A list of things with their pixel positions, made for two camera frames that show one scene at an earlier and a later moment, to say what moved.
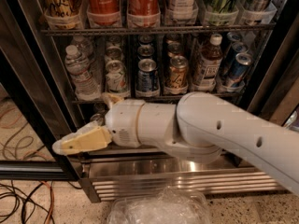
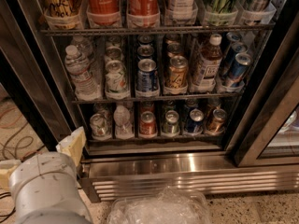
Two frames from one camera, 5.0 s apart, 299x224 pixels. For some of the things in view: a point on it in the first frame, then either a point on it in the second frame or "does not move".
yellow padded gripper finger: [115, 98] to [6, 168]
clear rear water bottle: [85, 48] does not move
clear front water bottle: [78, 66] does not move
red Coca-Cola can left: [103, 4] does not move
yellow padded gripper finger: [92, 136] to [73, 146]
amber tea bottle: [209, 64] does not move
